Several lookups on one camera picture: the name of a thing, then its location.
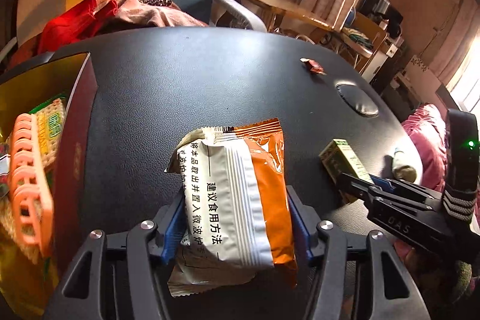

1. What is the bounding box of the person's right hand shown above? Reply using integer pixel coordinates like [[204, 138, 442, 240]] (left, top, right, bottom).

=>
[[404, 249, 472, 309]]

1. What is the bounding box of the red cloth on chair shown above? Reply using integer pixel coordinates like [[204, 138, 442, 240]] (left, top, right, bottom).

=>
[[37, 0, 118, 54]]

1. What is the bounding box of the pink cloth on chair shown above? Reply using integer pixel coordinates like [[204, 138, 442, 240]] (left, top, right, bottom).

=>
[[94, 0, 208, 32]]

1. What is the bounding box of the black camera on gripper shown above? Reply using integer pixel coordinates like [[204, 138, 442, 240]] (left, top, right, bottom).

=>
[[442, 109, 479, 224]]

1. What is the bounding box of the beige sock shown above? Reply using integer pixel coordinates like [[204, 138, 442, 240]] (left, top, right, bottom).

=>
[[391, 149, 417, 183]]

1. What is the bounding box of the orange plastic rack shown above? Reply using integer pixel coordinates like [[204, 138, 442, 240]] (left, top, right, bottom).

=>
[[9, 113, 54, 257]]

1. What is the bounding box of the green white small box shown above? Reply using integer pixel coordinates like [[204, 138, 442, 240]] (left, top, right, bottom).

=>
[[319, 139, 373, 186]]

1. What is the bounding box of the red and gold gift box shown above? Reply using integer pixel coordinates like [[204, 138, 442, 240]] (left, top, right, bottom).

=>
[[1, 53, 98, 319]]

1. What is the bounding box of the orange white snack bag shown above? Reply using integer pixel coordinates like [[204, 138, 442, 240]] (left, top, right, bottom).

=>
[[166, 118, 298, 297]]

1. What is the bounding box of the wooden cabinet with items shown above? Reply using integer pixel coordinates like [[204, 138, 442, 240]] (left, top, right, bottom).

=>
[[354, 0, 403, 82]]

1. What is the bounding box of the wooden side table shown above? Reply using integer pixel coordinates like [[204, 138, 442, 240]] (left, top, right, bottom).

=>
[[247, 0, 333, 32]]

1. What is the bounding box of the small red wrapper far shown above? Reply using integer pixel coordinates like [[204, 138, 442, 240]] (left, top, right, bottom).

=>
[[300, 58, 326, 76]]

